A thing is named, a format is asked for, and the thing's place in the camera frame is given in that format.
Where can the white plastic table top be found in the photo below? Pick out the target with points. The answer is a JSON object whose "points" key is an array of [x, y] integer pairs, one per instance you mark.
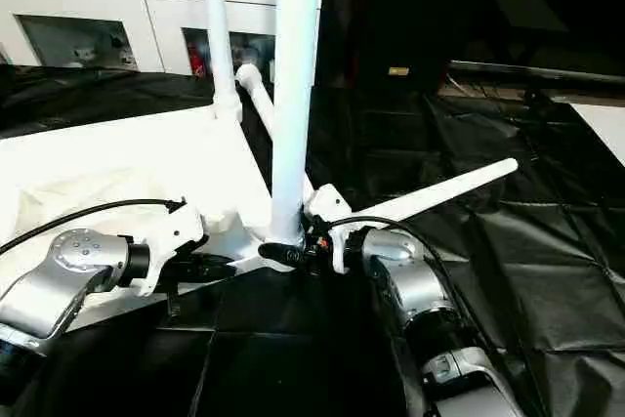
{"points": [[117, 153]]}

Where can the white plastic table leg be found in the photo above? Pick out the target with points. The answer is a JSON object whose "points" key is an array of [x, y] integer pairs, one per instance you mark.
{"points": [[252, 85], [217, 17], [449, 190], [296, 75]]}

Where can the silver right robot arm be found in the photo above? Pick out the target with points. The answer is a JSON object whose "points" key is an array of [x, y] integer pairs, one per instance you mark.
{"points": [[410, 280]]}

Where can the black work surface mat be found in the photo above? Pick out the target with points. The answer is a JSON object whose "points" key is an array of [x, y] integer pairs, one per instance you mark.
{"points": [[527, 271]]}

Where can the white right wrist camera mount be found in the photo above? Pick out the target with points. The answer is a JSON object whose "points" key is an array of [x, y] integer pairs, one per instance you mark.
{"points": [[332, 210]]}

